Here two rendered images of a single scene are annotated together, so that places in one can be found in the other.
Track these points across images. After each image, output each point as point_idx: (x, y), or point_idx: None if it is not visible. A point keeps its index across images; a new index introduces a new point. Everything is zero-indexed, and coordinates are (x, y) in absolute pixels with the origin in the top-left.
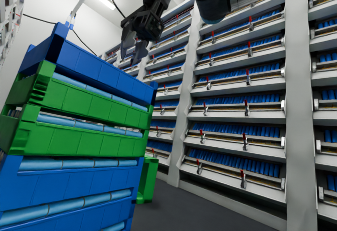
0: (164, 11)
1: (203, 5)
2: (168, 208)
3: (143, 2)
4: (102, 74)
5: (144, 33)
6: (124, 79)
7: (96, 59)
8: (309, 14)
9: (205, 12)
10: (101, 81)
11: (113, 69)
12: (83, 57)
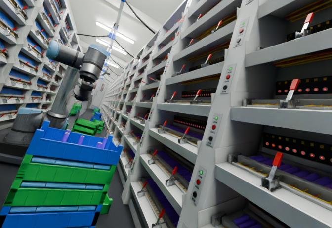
0: (78, 71)
1: (66, 64)
2: None
3: (93, 79)
4: (87, 142)
5: (79, 98)
6: (74, 136)
7: (94, 137)
8: None
9: (60, 62)
10: (85, 145)
11: (84, 136)
12: (98, 140)
